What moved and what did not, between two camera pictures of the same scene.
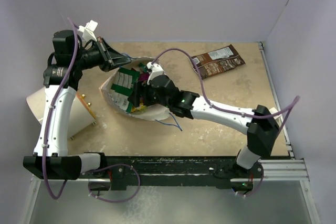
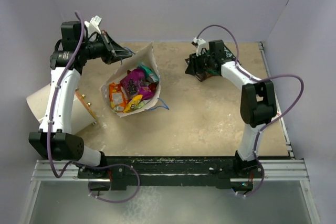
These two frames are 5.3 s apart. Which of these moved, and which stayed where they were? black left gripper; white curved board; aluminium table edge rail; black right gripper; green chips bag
Moved: green chips bag; black left gripper; black right gripper
Stayed: aluminium table edge rail; white curved board
